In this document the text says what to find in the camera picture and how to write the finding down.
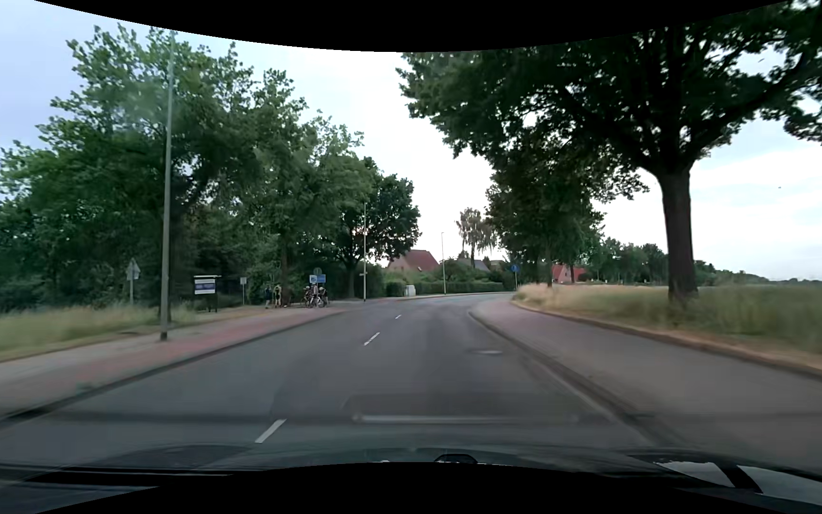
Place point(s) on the red roofed house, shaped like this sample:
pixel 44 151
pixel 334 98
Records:
pixel 414 261

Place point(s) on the green hedge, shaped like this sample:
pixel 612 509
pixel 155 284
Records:
pixel 454 287

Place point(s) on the grey asphalt road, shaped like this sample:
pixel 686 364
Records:
pixel 411 357

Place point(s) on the round blue road sign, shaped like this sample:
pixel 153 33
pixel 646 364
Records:
pixel 515 270

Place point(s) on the group of people with bicycles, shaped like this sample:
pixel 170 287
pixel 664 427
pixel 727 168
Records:
pixel 304 295

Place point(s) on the row of roadside trees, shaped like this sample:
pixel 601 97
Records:
pixel 546 214

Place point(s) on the red brick building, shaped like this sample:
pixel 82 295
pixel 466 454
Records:
pixel 568 273

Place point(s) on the small road sign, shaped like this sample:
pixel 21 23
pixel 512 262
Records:
pixel 243 281

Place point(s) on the white and blue signboard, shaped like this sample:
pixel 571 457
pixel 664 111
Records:
pixel 205 285

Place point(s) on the car's own bonnet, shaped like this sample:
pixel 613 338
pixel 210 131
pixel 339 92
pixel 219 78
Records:
pixel 411 475

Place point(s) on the road markings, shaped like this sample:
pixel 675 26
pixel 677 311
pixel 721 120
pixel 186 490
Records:
pixel 270 430

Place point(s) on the row of green trees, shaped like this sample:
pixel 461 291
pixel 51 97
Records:
pixel 168 200

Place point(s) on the triangular road sign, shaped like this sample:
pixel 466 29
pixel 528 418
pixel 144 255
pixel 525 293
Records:
pixel 132 271

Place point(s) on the large dark roadside tree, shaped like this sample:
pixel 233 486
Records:
pixel 675 143

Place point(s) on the red paved cycle path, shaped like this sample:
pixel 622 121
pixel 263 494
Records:
pixel 133 357

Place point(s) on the dry grass verge with field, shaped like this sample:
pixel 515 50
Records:
pixel 739 314

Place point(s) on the slim lamp post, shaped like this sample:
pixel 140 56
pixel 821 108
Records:
pixel 443 264

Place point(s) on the tall grey lamp post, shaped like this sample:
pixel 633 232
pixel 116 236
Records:
pixel 165 214

